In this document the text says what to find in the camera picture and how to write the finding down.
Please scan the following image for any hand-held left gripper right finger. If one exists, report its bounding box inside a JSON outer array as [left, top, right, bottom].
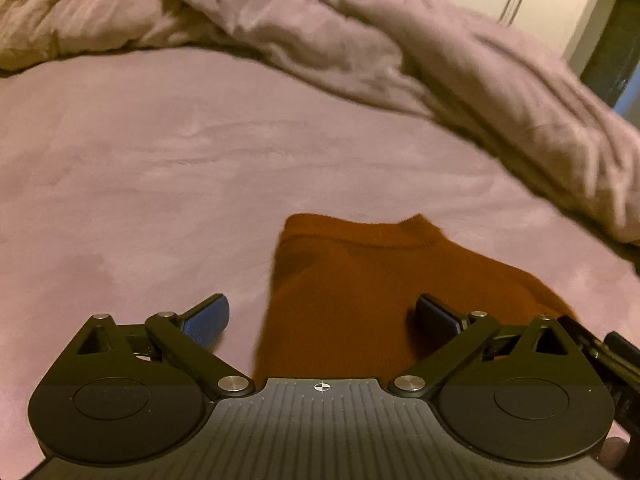
[[392, 295, 589, 400]]

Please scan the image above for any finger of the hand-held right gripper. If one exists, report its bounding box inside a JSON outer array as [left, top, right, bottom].
[[557, 315, 640, 386]]

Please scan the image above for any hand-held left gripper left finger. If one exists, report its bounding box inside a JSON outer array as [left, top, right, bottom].
[[75, 293, 256, 401]]

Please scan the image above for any rust orange knit sweater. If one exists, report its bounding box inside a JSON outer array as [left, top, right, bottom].
[[252, 213, 581, 382]]

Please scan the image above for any bed with lilac sheet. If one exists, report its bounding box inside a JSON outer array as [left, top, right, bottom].
[[0, 47, 640, 480]]

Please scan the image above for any crumpled lilac blanket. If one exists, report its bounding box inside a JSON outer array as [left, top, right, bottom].
[[0, 0, 640, 247]]

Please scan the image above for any dark grey door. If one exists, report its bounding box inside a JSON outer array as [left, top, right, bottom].
[[582, 0, 640, 107]]

